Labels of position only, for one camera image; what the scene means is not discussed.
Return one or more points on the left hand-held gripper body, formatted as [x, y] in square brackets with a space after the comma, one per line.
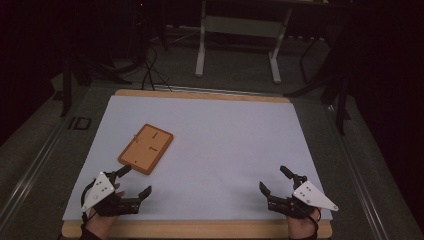
[100, 191]

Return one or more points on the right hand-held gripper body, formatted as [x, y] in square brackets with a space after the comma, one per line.
[311, 198]

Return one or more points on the wooden picture frame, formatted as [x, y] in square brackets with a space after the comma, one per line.
[146, 148]

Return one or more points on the person's right hand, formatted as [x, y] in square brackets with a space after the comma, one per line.
[301, 226]

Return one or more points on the person's left hand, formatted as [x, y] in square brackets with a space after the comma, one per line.
[101, 225]

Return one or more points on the white table mat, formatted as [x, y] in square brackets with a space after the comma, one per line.
[216, 150]

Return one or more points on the black metal stand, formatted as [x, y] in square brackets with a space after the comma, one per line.
[66, 86]
[343, 100]

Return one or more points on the aluminium floor rail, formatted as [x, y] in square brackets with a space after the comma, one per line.
[216, 90]
[360, 173]
[33, 173]

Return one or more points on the black floor bracket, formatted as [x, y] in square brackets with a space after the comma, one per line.
[80, 123]

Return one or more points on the white metal desk frame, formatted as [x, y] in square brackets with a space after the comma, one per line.
[200, 50]

